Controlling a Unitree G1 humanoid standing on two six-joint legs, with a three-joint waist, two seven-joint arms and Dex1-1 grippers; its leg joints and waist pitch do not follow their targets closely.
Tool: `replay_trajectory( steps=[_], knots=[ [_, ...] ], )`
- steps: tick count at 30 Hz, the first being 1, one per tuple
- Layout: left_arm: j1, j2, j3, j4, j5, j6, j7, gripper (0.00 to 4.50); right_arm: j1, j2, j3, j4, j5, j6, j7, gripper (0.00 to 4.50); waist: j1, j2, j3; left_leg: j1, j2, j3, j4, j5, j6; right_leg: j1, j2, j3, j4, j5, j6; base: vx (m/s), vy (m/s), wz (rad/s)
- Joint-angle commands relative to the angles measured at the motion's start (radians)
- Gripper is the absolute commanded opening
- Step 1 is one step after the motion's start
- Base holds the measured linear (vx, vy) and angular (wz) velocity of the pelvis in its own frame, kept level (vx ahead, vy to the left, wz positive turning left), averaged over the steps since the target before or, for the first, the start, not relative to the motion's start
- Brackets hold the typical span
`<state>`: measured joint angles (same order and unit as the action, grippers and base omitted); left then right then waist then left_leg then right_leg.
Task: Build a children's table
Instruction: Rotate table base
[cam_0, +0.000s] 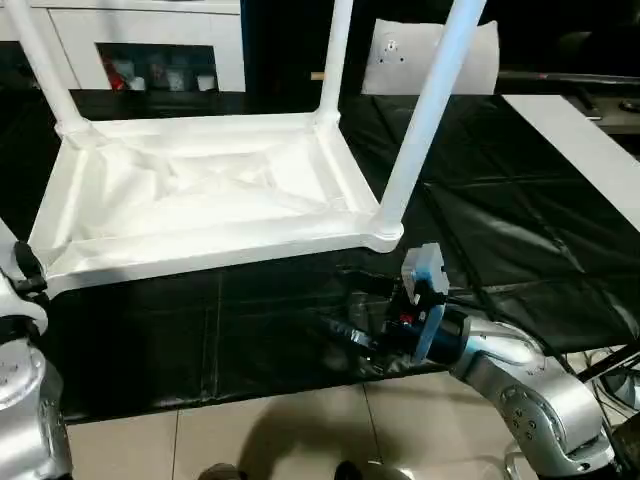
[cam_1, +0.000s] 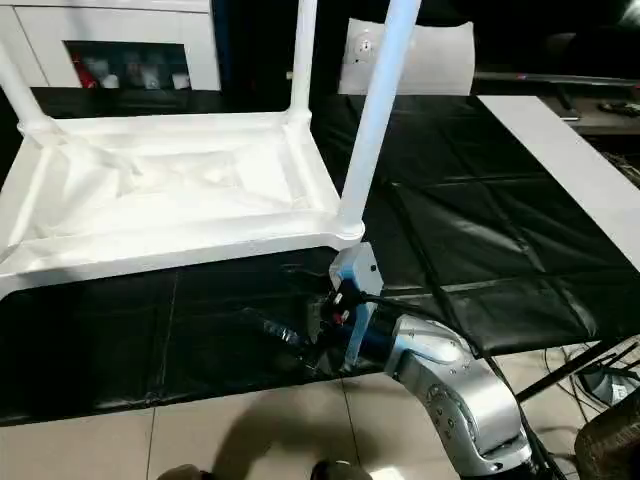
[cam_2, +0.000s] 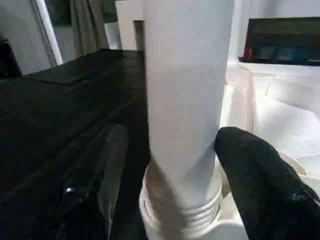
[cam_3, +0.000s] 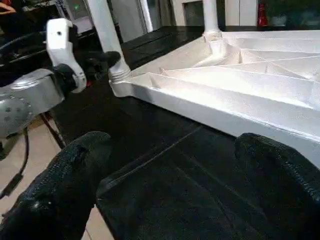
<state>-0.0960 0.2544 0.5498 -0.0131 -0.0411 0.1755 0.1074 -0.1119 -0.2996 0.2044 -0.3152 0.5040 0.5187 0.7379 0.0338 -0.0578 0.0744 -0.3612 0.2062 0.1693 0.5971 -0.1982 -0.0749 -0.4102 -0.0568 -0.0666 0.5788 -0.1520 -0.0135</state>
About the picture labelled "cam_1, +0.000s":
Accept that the white plastic table leg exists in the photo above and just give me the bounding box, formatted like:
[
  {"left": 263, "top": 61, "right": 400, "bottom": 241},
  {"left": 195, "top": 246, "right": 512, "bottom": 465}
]
[
  {"left": 333, "top": 0, "right": 422, "bottom": 247},
  {"left": 0, "top": 43, "right": 64, "bottom": 147},
  {"left": 285, "top": 0, "right": 320, "bottom": 129}
]

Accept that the white board with round fitting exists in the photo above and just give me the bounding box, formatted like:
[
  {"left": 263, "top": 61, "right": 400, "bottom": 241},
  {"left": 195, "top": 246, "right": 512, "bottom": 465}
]
[{"left": 336, "top": 17, "right": 476, "bottom": 97}]

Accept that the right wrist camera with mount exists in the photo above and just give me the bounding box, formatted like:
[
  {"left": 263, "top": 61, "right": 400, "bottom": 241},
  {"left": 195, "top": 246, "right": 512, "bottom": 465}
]
[{"left": 328, "top": 242, "right": 385, "bottom": 367}]

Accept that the black work mat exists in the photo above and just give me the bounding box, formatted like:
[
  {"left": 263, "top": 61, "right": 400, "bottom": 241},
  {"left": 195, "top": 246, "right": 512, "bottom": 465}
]
[{"left": 0, "top": 87, "right": 640, "bottom": 429}]

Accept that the dark grey bar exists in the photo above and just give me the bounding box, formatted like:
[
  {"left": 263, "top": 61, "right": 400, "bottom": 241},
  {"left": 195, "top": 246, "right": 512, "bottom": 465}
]
[{"left": 471, "top": 71, "right": 640, "bottom": 85}]

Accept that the thin black rod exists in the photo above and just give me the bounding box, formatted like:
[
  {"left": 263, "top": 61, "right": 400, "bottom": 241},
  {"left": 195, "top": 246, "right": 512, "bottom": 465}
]
[{"left": 513, "top": 338, "right": 640, "bottom": 404}]

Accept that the dark cabinet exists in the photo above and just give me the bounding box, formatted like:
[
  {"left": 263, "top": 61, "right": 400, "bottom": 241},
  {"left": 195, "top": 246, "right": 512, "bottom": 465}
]
[{"left": 212, "top": 0, "right": 361, "bottom": 151}]

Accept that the red item behind glass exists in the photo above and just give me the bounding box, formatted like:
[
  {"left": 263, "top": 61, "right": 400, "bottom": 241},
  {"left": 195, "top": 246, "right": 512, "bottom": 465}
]
[{"left": 75, "top": 58, "right": 97, "bottom": 90}]

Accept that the white flat panel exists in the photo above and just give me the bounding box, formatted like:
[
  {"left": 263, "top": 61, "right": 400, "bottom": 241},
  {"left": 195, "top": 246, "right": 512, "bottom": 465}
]
[{"left": 476, "top": 94, "right": 640, "bottom": 235}]

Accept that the white glass-door cabinet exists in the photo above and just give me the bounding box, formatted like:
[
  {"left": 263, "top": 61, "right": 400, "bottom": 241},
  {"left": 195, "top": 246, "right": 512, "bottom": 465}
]
[{"left": 0, "top": 0, "right": 225, "bottom": 92}]

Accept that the brown round object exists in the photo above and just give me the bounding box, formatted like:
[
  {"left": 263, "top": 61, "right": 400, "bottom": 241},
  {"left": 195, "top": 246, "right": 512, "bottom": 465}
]
[{"left": 573, "top": 403, "right": 640, "bottom": 480}]

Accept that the white plastic table top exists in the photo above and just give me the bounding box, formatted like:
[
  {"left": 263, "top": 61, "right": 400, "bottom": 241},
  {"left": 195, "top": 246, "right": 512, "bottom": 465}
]
[{"left": 0, "top": 110, "right": 367, "bottom": 299}]

